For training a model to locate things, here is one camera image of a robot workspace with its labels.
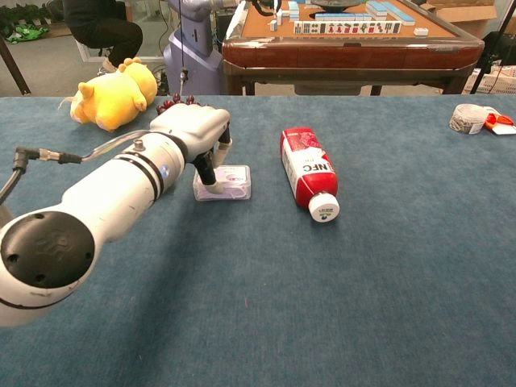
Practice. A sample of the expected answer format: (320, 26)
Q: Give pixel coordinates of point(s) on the black tripod stand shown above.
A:
(489, 52)

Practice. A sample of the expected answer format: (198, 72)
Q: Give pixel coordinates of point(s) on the dark red grape bunch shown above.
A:
(169, 105)

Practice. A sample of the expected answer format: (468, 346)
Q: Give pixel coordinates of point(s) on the green bag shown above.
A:
(26, 32)

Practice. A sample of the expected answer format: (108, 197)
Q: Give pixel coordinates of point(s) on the single white mahjong tile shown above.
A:
(421, 32)

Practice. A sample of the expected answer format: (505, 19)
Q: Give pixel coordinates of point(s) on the yellow plush duck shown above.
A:
(111, 98)

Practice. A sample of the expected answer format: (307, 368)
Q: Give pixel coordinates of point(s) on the white plastic packet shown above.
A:
(238, 183)

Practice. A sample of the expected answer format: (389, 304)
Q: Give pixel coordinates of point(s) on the cardboard box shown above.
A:
(463, 16)

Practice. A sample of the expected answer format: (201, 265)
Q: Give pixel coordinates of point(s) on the white card with red ribbon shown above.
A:
(504, 125)

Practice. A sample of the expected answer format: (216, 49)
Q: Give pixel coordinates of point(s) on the round clear clip container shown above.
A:
(467, 119)

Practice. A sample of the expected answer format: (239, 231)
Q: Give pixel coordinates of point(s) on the white plastic crate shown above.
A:
(498, 82)

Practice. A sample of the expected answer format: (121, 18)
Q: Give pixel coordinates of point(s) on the brown mahjong table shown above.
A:
(346, 54)

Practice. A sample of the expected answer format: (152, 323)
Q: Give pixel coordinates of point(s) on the seated person in black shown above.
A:
(109, 32)

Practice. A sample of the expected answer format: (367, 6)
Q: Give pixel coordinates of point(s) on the red NFC juice bottle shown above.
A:
(308, 169)

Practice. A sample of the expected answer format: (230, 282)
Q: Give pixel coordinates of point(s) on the row of face-up mahjong tiles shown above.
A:
(346, 28)

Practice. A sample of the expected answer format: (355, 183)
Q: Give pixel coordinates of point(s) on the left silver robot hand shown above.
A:
(193, 125)

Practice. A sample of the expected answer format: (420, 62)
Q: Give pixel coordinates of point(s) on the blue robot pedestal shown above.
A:
(193, 52)

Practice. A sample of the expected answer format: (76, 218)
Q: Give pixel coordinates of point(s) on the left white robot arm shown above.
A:
(109, 197)

